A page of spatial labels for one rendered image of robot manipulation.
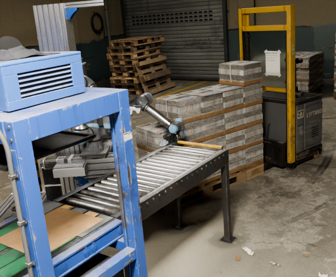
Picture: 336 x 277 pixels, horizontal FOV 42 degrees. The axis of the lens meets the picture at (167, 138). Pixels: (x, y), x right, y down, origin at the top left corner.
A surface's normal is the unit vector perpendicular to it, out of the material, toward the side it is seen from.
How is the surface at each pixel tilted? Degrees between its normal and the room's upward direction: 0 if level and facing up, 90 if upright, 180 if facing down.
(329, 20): 90
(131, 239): 90
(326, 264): 0
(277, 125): 90
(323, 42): 90
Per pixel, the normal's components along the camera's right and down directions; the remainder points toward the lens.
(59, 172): -0.03, 0.28
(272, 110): -0.80, 0.23
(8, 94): 0.81, 0.10
